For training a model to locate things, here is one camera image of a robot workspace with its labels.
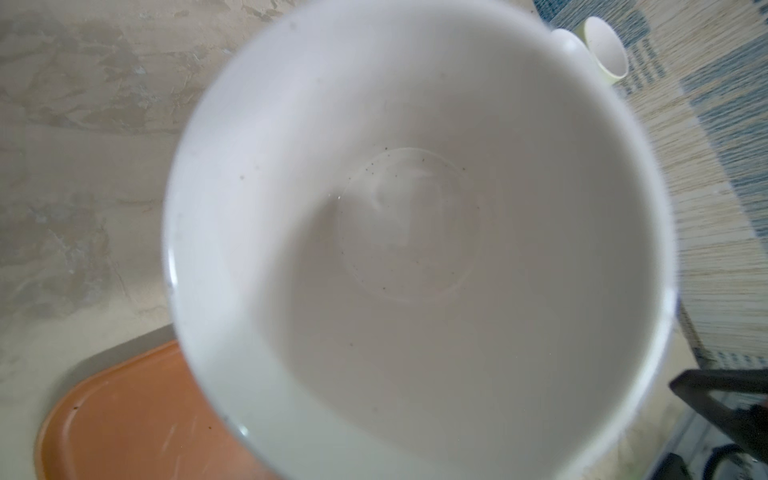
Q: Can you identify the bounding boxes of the white mug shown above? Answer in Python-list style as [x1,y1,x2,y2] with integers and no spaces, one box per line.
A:
[551,28,595,67]

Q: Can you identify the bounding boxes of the light green mug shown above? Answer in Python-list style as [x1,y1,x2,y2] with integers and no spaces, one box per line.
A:
[575,16,629,85]

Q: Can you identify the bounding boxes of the purple mug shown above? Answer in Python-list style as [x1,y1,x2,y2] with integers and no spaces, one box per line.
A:
[162,1,677,479]

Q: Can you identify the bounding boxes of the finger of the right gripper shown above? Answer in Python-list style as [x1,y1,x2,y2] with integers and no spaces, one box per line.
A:
[669,369,767,463]

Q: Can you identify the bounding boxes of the brown plastic tray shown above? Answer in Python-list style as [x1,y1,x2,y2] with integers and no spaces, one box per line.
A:
[34,341,275,479]

